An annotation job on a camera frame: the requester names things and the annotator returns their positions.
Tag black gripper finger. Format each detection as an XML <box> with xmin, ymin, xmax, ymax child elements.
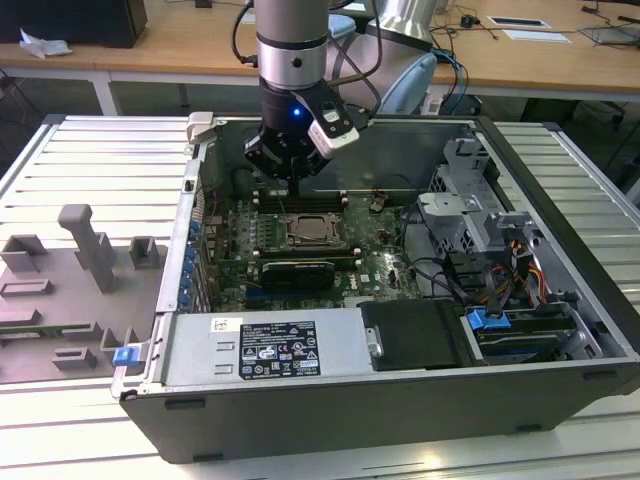
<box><xmin>295</xmin><ymin>148</ymin><xmax>333</xmax><ymax>201</ymax></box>
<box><xmin>243</xmin><ymin>127</ymin><xmax>298</xmax><ymax>201</ymax></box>

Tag black RAM slot row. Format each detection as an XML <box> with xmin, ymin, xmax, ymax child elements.
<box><xmin>252</xmin><ymin>243</ymin><xmax>365</xmax><ymax>262</ymax></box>
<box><xmin>255</xmin><ymin>188</ymin><xmax>349</xmax><ymax>214</ymax></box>

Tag CPU socket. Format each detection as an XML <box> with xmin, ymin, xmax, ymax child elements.
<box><xmin>282</xmin><ymin>212</ymin><xmax>349</xmax><ymax>250</ymax></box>

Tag black round component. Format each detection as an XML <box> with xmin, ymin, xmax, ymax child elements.
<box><xmin>232</xmin><ymin>168</ymin><xmax>257</xmax><ymax>194</ymax></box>

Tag wooden desk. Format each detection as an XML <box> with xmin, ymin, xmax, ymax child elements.
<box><xmin>0</xmin><ymin>0</ymin><xmax>640</xmax><ymax>101</ymax></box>

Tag black graphics card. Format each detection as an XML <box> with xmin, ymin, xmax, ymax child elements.
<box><xmin>259</xmin><ymin>259</ymin><xmax>335</xmax><ymax>292</ymax></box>

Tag green motherboard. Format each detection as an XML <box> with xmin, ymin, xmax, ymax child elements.
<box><xmin>199</xmin><ymin>192</ymin><xmax>416</xmax><ymax>314</ymax></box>

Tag blue card retainer clips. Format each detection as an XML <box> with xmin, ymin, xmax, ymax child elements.
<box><xmin>181</xmin><ymin>219</ymin><xmax>202</xmax><ymax>309</ymax></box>

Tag grey metal drive cage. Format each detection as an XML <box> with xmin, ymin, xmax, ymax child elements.
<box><xmin>417</xmin><ymin>137</ymin><xmax>546</xmax><ymax>261</ymax></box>

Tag black plastic shroud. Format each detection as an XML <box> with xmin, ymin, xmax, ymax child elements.
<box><xmin>360</xmin><ymin>299</ymin><xmax>474</xmax><ymax>372</ymax></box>

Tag silver power supply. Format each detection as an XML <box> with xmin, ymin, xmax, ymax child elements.
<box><xmin>162</xmin><ymin>307</ymin><xmax>376</xmax><ymax>386</ymax></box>

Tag black box on desk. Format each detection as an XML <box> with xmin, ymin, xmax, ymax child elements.
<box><xmin>0</xmin><ymin>0</ymin><xmax>149</xmax><ymax>49</ymax></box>

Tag hard disk in blue carrier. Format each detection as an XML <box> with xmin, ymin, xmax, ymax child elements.
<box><xmin>466</xmin><ymin>308</ymin><xmax>576</xmax><ymax>364</ymax></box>

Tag crumpled white paper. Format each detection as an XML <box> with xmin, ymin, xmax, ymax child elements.
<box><xmin>18</xmin><ymin>27</ymin><xmax>74</xmax><ymax>59</ymax></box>

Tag grey parts rack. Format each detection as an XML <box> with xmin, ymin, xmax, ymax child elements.
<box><xmin>0</xmin><ymin>203</ymin><xmax>169</xmax><ymax>386</ymax></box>

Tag black open PC case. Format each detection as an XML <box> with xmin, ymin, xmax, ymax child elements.
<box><xmin>110</xmin><ymin>112</ymin><xmax>640</xmax><ymax>464</ymax></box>

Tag white paper sheet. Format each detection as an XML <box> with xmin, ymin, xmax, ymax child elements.
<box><xmin>502</xmin><ymin>28</ymin><xmax>573</xmax><ymax>45</ymax></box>

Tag green RAM stick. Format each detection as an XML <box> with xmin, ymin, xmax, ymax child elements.
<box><xmin>0</xmin><ymin>324</ymin><xmax>94</xmax><ymax>339</ymax></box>

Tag clear glass tray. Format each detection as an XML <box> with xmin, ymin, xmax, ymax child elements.
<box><xmin>579</xmin><ymin>22</ymin><xmax>640</xmax><ymax>49</ymax></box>

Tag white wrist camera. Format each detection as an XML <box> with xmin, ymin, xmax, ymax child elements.
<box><xmin>292</xmin><ymin>89</ymin><xmax>362</xmax><ymax>162</ymax></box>

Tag grey case release handle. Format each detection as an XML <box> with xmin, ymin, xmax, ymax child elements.
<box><xmin>185</xmin><ymin>112</ymin><xmax>227</xmax><ymax>146</ymax></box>

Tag black cable loop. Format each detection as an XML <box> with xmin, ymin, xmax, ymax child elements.
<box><xmin>398</xmin><ymin>203</ymin><xmax>454</xmax><ymax>302</ymax></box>

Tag coloured wire bundle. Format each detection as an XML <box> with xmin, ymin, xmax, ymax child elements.
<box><xmin>492</xmin><ymin>239</ymin><xmax>547</xmax><ymax>307</ymax></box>

